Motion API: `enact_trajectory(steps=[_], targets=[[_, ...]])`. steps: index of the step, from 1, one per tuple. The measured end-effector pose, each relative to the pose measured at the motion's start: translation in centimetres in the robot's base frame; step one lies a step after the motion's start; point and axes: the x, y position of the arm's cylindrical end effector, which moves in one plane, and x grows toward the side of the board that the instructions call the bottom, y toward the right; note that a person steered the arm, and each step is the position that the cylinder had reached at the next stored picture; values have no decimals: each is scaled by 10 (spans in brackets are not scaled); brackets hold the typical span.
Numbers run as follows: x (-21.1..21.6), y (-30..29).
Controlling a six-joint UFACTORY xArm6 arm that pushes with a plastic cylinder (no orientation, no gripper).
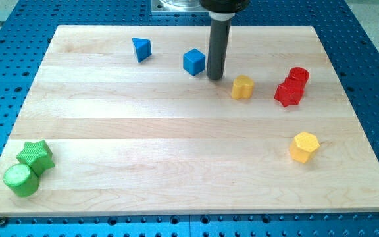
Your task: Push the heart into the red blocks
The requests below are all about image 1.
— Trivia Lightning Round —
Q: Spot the black robot arm end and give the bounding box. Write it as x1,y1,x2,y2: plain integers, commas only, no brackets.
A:
199,0,250,13

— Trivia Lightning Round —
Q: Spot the red star block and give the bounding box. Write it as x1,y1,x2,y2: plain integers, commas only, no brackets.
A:
274,77,305,107

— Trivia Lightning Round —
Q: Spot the left board clamp screw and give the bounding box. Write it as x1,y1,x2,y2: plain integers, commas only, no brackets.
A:
0,217,8,227

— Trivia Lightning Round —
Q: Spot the red cylinder block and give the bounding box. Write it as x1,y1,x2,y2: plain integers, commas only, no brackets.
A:
286,67,310,89

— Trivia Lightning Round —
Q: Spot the wooden board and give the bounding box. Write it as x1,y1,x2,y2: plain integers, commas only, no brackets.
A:
0,25,379,217

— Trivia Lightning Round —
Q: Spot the blue cube block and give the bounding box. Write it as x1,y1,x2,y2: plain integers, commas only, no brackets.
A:
183,49,205,76

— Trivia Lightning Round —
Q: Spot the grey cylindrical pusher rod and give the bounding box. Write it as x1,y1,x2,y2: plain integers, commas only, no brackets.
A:
207,11,235,80

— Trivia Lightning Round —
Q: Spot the green cylinder block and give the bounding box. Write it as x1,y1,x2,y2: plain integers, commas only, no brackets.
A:
3,163,39,197

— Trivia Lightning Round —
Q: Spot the yellow heart block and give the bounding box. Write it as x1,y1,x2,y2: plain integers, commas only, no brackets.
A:
231,75,255,99

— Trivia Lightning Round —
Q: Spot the green star block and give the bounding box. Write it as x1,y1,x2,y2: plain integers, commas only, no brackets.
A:
16,140,55,176

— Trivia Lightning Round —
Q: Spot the metal robot mount plate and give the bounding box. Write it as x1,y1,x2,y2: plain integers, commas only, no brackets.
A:
151,0,207,13

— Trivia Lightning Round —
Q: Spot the blue triangle block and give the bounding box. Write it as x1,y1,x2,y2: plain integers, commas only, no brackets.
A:
132,38,152,63

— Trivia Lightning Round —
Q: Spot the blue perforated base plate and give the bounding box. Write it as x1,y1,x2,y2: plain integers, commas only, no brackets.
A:
0,1,379,236

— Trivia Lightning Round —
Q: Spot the yellow hexagon block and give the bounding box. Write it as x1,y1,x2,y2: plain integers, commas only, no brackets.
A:
289,132,320,163

